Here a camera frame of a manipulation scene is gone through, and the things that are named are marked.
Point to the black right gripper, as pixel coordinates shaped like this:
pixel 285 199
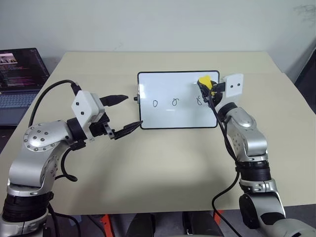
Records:
pixel 217 88

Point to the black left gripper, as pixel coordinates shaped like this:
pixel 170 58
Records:
pixel 98 128

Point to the yellow whiteboard eraser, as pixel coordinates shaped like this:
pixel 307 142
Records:
pixel 205 81

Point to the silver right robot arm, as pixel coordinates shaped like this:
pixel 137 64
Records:
pixel 249 140

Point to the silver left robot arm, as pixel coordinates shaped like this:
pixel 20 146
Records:
pixel 37 140

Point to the black framed small whiteboard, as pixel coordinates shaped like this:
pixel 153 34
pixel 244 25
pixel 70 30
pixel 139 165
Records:
pixel 172 86

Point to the open grey laptop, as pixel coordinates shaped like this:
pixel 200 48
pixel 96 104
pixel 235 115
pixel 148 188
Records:
pixel 19 74

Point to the orange strut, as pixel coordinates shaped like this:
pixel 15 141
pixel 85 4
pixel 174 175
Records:
pixel 218 223
pixel 106 225

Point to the dark rounded shape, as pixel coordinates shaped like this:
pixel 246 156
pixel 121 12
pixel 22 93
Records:
pixel 197 225
pixel 144 225

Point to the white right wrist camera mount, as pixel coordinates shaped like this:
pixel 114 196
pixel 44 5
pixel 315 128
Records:
pixel 234 85

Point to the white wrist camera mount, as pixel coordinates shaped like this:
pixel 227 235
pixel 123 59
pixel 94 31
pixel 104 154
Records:
pixel 234 85
pixel 82 106

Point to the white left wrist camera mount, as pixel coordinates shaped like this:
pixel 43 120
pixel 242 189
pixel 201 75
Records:
pixel 82 106

